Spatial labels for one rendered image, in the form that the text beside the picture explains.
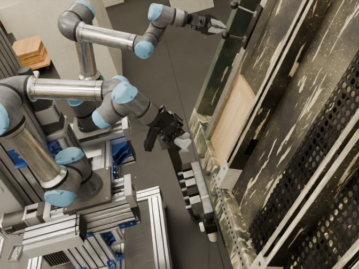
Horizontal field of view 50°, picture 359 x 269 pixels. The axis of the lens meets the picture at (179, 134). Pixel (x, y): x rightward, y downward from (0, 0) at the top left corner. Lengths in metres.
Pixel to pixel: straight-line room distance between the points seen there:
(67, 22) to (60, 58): 2.45
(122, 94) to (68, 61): 3.12
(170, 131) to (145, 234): 1.42
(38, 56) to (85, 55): 3.43
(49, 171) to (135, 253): 1.17
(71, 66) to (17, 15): 1.92
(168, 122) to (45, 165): 0.51
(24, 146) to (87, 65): 0.75
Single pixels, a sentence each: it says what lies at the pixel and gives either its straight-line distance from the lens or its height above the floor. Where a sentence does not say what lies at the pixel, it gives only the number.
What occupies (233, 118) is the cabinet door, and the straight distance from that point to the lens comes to 1.86.
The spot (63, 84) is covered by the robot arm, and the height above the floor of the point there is 1.61.
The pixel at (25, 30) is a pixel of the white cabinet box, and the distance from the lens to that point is 6.11.
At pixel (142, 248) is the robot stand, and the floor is 0.21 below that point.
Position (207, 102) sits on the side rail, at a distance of 2.22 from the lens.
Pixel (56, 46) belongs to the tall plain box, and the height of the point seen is 0.69.
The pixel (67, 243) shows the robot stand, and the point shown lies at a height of 0.92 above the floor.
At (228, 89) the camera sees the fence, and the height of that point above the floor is 1.17.
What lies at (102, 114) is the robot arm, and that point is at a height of 1.56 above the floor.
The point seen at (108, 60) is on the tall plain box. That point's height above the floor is 0.39.
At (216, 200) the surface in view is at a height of 0.84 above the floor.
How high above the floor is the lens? 2.26
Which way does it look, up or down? 40 degrees down
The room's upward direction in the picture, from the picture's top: 17 degrees counter-clockwise
